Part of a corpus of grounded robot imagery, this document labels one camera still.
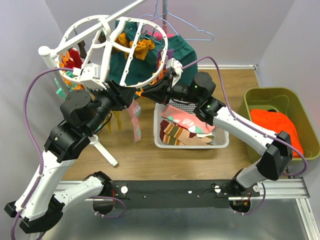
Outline dark brown hanging sock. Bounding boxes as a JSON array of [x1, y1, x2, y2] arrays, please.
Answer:
[[77, 40, 87, 59]]

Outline red hanging garment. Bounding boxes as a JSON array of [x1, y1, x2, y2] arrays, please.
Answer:
[[67, 48, 83, 69]]

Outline striped sock in basket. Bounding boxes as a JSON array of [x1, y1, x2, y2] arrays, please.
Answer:
[[159, 120, 214, 146]]

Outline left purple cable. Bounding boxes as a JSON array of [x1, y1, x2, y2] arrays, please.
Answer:
[[10, 67, 76, 240]]

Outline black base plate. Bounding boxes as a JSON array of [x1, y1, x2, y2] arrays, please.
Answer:
[[112, 179, 260, 209]]

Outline aluminium rail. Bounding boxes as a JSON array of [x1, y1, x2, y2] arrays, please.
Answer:
[[54, 178, 310, 200]]

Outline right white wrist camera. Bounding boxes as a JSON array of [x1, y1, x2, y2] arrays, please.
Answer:
[[166, 57, 183, 87]]

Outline pink garment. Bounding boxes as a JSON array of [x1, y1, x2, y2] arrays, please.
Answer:
[[143, 32, 164, 44]]

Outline mustard yellow hanging socks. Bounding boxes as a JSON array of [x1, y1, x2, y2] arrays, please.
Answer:
[[114, 32, 156, 61]]

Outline pink patterned sock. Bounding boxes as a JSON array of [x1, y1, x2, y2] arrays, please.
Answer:
[[161, 105, 215, 134], [127, 100, 142, 143]]

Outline vertical metal pole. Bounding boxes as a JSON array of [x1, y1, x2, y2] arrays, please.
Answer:
[[161, 0, 168, 34]]

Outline blue wire hanger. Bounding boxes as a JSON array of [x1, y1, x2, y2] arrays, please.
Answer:
[[139, 0, 215, 42]]

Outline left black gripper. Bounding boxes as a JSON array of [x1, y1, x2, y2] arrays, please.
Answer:
[[85, 78, 138, 135]]

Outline white round clip hanger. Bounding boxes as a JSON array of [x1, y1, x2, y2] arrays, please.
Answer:
[[57, 15, 169, 88]]

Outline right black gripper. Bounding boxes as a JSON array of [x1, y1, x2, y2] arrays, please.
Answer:
[[140, 72, 201, 106]]

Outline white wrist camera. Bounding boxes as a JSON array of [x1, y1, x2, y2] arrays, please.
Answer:
[[72, 63, 106, 91], [166, 57, 183, 87]]

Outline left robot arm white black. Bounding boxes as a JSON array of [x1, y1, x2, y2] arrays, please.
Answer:
[[4, 81, 136, 234]]

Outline white laundry basket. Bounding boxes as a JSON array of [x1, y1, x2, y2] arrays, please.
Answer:
[[153, 103, 229, 149]]

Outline white drying rack pole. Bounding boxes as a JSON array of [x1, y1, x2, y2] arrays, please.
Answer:
[[37, 0, 148, 168]]

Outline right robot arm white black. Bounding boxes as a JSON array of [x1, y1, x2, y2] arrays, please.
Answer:
[[141, 72, 293, 196]]

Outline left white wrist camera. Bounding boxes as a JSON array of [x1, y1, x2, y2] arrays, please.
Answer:
[[72, 63, 106, 91]]

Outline orange cloth in bin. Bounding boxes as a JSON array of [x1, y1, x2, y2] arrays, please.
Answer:
[[250, 109, 304, 155]]

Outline green trousers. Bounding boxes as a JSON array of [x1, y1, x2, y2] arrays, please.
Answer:
[[107, 22, 197, 85]]

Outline olive green plastic bin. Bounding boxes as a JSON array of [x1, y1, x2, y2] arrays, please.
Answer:
[[237, 86, 320, 166]]

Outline purple striped hanging sock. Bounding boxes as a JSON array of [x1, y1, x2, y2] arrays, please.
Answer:
[[156, 48, 174, 72]]

